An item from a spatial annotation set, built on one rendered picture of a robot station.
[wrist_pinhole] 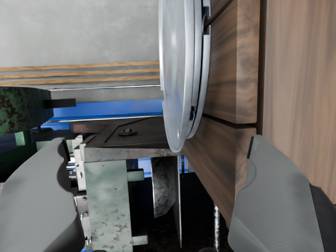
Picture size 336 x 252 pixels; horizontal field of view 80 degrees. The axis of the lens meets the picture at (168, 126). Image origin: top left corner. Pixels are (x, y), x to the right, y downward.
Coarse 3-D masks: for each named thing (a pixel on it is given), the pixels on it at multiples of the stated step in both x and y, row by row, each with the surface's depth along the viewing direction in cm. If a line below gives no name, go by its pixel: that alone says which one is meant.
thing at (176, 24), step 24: (168, 0) 29; (192, 0) 16; (168, 24) 25; (192, 24) 16; (168, 48) 27; (192, 48) 16; (168, 72) 28; (192, 72) 17; (168, 96) 35; (168, 120) 38
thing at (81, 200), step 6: (72, 192) 79; (78, 192) 79; (84, 192) 79; (78, 198) 78; (84, 198) 77; (78, 204) 78; (84, 204) 78; (78, 210) 78; (84, 210) 79; (84, 216) 79
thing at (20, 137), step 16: (0, 96) 74; (16, 96) 80; (32, 96) 91; (48, 96) 129; (0, 112) 74; (16, 112) 80; (32, 112) 90; (48, 112) 123; (0, 128) 74; (16, 128) 80; (16, 144) 99
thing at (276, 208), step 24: (264, 144) 11; (264, 168) 9; (288, 168) 9; (240, 192) 8; (264, 192) 8; (288, 192) 8; (240, 216) 7; (264, 216) 7; (288, 216) 7; (312, 216) 7; (240, 240) 7; (264, 240) 6; (288, 240) 6; (312, 240) 6
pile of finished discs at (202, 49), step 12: (204, 0) 19; (204, 12) 21; (204, 36) 20; (204, 48) 20; (204, 60) 20; (204, 72) 21; (204, 84) 22; (192, 96) 22; (204, 96) 23; (192, 108) 29; (192, 120) 25; (192, 132) 28
